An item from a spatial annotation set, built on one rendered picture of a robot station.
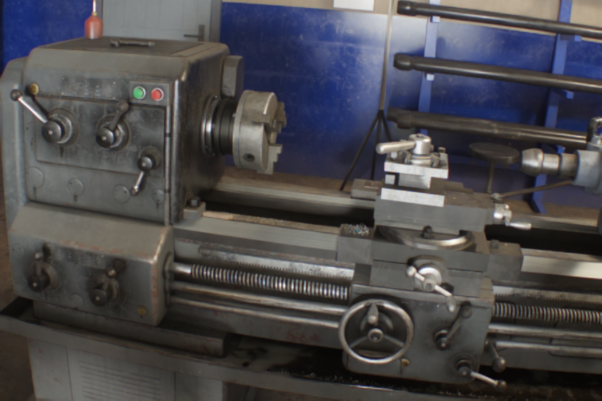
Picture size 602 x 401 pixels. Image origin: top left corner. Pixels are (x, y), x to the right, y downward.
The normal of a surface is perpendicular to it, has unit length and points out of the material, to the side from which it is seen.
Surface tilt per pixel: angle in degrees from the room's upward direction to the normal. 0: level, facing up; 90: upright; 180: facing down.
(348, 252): 90
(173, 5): 90
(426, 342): 90
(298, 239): 36
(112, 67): 45
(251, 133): 81
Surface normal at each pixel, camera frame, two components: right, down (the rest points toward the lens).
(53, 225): -0.02, -0.68
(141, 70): -0.06, -0.50
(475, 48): -0.16, 0.26
